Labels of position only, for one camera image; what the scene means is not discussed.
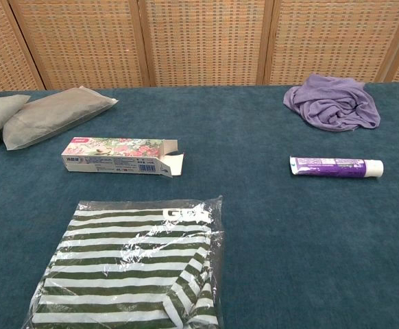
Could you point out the floral toothpaste carton box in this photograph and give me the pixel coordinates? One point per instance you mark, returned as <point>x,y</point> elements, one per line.
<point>117,154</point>

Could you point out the purple toothpaste tube white cap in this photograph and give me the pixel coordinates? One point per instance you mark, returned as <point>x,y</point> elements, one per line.
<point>333,166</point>

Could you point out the green striped shirt in bag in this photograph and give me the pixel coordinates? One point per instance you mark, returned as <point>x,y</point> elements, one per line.
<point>117,274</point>

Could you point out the teal carpet table cover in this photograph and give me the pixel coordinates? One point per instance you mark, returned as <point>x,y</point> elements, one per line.
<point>254,222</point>

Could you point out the crumpled purple cloth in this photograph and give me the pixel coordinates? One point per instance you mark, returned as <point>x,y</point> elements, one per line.
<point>329,106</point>

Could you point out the grey fabric in clear bag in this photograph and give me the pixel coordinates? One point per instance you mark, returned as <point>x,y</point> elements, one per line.
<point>48,116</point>

